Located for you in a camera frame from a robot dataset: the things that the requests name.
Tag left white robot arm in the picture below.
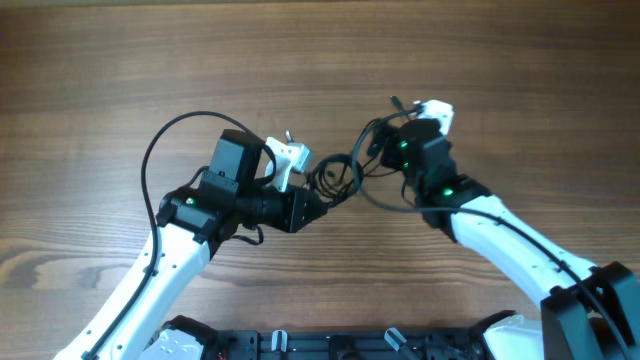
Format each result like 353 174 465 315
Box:
56 129 328 359

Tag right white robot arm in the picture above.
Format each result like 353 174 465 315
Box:
359 118 639 359

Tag thin black USB cable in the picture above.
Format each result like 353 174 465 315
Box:
359 94 416 181

